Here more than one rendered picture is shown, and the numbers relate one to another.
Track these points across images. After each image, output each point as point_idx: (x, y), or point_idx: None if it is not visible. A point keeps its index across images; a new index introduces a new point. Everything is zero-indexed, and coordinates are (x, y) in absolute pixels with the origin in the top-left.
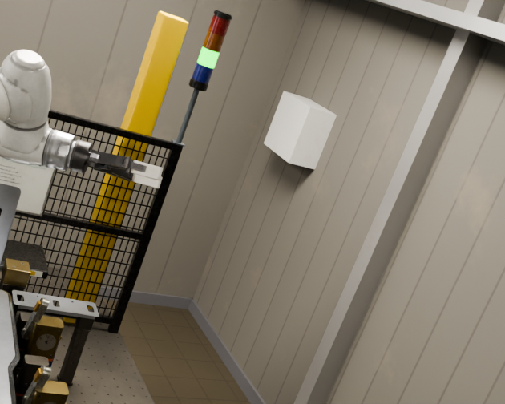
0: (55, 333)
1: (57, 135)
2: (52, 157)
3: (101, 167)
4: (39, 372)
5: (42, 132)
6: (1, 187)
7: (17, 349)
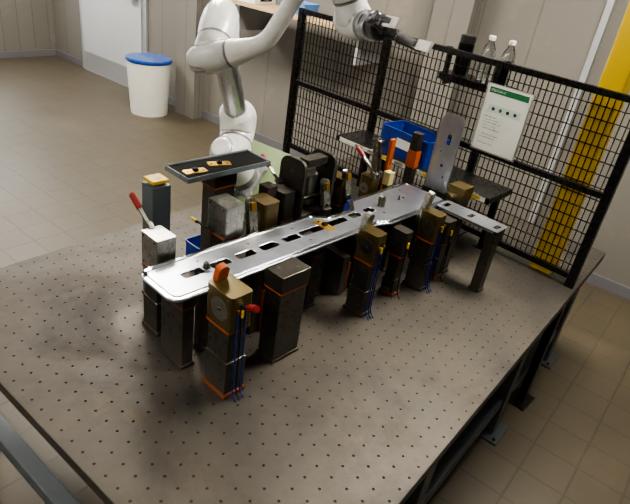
0: (434, 221)
1: (363, 11)
2: (356, 27)
3: (378, 30)
4: (364, 214)
5: (352, 8)
6: (452, 116)
7: (397, 219)
